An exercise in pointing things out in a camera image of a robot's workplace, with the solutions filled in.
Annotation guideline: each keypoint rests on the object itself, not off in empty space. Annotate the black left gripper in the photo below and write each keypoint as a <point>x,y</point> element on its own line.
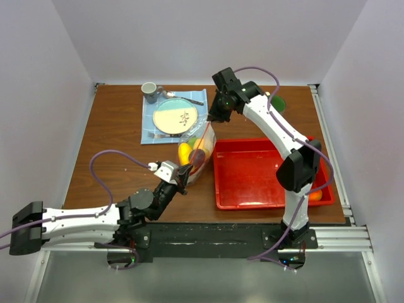
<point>184,172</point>

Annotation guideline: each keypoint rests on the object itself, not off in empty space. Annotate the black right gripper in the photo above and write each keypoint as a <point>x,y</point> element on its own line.
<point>214,114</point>

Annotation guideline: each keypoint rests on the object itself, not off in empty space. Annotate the yellow lemon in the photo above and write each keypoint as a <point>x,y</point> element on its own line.
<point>184,151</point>

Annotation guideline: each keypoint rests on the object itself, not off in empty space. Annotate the clear zip top bag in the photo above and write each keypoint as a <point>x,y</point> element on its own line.
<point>201,129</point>

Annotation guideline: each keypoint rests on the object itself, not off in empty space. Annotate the yellow apple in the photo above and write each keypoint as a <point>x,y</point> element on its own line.
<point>203,144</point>

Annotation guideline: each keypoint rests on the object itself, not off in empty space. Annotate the red apple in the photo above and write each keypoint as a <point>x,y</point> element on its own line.
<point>196,169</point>

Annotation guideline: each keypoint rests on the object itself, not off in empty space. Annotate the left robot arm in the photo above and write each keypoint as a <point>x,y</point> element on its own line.
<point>35,226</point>

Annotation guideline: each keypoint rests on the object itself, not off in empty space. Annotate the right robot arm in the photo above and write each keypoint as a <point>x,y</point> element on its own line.
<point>301,157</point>

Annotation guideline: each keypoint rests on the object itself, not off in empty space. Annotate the floral mug green inside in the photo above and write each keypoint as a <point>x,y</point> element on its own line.
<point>278,104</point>

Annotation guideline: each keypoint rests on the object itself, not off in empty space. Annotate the blue checked cloth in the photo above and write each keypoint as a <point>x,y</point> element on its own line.
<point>147,124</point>

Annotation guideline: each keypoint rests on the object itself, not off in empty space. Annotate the cream and teal plate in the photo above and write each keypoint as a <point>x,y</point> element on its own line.
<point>175,116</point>

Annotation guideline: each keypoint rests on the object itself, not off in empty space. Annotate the metal spoon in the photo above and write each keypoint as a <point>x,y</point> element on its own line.
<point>171,95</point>

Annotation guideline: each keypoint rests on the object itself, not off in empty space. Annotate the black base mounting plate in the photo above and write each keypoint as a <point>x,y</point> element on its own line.
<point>206,240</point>

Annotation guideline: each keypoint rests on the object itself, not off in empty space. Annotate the grey mug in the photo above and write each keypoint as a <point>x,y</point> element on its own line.
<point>151,92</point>

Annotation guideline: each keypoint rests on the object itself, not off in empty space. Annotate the red pink peach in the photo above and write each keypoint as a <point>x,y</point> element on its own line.
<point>316,196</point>

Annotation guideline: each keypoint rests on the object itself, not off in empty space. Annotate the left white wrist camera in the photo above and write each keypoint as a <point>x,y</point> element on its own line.
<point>165,171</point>

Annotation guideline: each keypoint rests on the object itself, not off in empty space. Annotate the black handled fork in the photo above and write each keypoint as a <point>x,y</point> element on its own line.
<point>161,136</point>

